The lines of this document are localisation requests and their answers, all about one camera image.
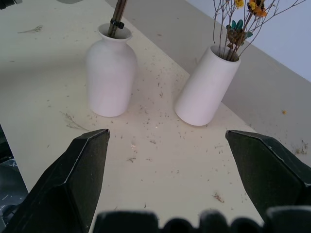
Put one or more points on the white round-shouldered vase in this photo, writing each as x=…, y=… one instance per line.
x=110, y=75

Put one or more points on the white cylindrical vase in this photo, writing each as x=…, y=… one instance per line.
x=206, y=89

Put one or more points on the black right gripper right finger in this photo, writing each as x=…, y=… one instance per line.
x=269, y=170

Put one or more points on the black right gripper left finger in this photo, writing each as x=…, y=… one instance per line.
x=65, y=179

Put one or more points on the dried bouquet with yellow flowers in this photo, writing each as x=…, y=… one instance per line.
x=239, y=29

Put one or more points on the brown-stemmed bouquet with black tie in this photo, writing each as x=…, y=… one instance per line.
x=116, y=21

